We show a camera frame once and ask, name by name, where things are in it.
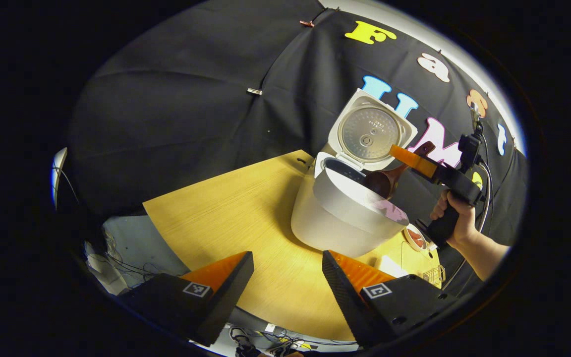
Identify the clear plastic rice container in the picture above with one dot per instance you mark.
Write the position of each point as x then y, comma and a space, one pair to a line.
419, 258

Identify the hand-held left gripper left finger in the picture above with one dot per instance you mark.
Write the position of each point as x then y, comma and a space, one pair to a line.
223, 297

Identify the red sausage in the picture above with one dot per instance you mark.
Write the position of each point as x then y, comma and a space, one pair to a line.
417, 238

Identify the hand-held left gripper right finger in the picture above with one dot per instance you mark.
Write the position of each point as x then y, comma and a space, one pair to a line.
345, 297

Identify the brown wooden spoon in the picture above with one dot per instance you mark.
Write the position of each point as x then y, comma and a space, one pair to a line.
379, 181

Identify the white cloth clip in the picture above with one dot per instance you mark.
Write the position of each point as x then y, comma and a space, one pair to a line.
254, 91

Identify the white round plate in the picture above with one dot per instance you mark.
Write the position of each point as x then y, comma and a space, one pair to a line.
407, 238

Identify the black backdrop cloth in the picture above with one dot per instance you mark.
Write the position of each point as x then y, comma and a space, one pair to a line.
166, 124

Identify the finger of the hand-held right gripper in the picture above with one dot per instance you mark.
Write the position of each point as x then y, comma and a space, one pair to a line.
414, 159

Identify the orange cloth clip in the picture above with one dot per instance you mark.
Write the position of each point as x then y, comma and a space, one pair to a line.
307, 23

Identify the white rice cooker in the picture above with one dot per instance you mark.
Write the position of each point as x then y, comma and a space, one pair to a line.
335, 223

